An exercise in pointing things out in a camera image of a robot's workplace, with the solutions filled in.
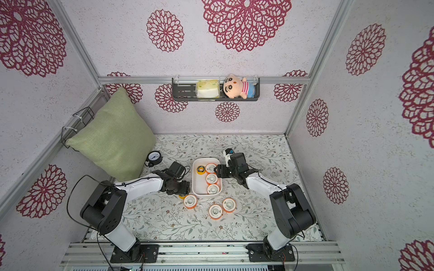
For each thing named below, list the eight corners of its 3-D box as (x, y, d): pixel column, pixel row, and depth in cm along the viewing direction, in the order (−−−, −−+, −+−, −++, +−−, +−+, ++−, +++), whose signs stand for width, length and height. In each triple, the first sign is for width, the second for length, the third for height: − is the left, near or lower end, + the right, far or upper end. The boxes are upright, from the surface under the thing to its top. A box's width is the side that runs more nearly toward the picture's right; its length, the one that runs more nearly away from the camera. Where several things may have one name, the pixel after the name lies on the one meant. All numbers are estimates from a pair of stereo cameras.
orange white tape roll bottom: (208, 219, 85) (208, 218, 83) (209, 205, 90) (208, 204, 88) (222, 219, 85) (222, 218, 83) (222, 205, 90) (222, 204, 88)
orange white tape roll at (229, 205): (223, 212, 88) (223, 210, 86) (222, 199, 92) (222, 197, 90) (236, 212, 88) (236, 210, 86) (235, 199, 92) (235, 197, 90)
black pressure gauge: (145, 166, 106) (144, 163, 103) (149, 154, 112) (148, 151, 109) (160, 166, 106) (158, 163, 103) (163, 154, 112) (161, 151, 109)
